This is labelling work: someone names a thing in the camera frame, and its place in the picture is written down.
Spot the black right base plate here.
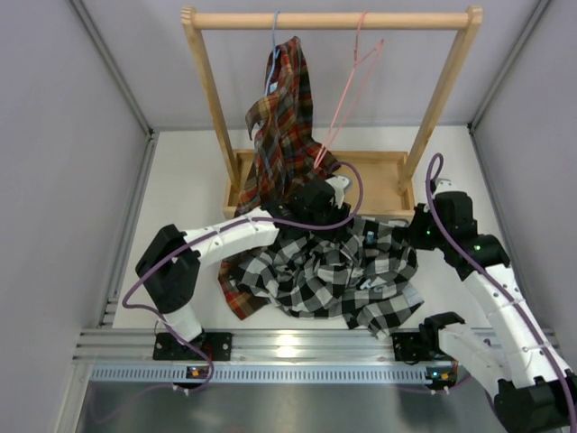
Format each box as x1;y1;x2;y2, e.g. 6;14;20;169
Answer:
391;332;451;365

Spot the aluminium mounting rail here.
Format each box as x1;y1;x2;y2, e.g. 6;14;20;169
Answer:
73;328;395;365

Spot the grey slotted cable duct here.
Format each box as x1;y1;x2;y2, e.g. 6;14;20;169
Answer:
90;364;442;385

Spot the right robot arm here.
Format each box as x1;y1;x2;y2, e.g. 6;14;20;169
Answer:
408;179;576;432

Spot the brown red plaid shirt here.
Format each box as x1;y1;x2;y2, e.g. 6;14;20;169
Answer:
217;36;343;321

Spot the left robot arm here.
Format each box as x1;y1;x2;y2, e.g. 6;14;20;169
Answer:
135;175;353;360

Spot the blue wire hanger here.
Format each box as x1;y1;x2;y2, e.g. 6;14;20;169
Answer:
264;10;281;96

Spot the black white checkered shirt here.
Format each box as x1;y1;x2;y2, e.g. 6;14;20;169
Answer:
218;217;424;339

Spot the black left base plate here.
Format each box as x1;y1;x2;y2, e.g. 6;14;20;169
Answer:
152;332;233;362

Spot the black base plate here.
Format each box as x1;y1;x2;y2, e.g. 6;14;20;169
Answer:
152;332;233;362
391;332;451;365

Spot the wooden clothes rack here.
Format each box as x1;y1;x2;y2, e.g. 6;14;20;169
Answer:
180;5;483;218

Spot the pink wire hanger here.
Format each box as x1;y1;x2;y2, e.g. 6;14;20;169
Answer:
314;11;384;169

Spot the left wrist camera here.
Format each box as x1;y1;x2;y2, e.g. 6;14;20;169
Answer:
325;175;353;207

